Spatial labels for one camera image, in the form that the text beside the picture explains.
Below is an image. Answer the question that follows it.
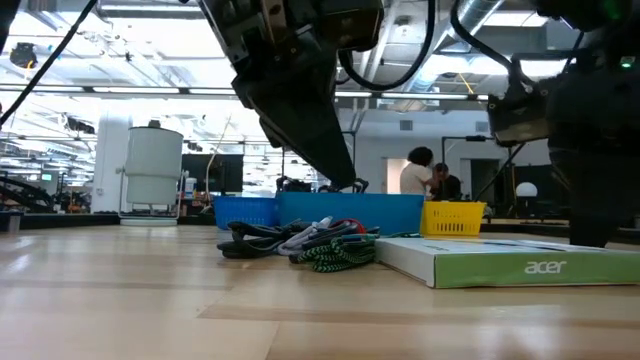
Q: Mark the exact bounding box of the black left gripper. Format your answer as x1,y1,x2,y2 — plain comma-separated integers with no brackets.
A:
197,0,386,191

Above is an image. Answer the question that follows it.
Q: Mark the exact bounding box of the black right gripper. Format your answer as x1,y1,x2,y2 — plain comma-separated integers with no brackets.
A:
509,0,640,151

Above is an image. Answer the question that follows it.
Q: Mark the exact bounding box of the grey white cable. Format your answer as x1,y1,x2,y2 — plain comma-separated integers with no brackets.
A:
276,215,335,257

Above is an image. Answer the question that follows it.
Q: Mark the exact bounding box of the white product box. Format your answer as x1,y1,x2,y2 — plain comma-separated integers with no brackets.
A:
374,236,640,290

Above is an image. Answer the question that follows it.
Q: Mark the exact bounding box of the green black braided cable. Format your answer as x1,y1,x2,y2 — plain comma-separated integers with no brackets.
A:
288,230,426,274

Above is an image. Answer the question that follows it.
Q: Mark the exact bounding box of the large teal plastic bin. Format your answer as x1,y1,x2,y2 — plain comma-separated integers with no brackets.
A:
276,192,426,236

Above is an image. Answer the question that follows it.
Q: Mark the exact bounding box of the black monitor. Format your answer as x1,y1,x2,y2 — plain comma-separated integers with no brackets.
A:
180,153,245,196

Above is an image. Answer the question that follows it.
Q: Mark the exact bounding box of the small blue perforated basket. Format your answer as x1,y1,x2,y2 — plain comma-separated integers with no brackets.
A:
213,195,279,231

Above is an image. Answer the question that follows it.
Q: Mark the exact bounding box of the person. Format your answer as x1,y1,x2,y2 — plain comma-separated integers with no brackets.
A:
429,162,464,203
398,145,436,196

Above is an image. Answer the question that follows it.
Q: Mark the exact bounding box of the white cylindrical cup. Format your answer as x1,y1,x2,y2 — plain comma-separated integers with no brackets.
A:
118,125,185,227

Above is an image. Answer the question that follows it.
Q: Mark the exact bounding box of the small yellow perforated basket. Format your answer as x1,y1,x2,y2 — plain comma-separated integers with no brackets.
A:
419,200,488,237

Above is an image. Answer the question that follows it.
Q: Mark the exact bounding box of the long ceiling light strip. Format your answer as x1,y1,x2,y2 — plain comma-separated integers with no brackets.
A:
0,83,501,101

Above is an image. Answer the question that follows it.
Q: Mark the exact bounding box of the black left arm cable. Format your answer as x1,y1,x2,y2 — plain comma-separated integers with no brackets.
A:
337,0,438,93

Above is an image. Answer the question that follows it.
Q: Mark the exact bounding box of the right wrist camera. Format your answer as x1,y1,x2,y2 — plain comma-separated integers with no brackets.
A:
486,74,552,149

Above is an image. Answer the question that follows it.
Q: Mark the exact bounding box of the black ceiling cable reel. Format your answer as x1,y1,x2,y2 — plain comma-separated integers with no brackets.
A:
9,42,39,70

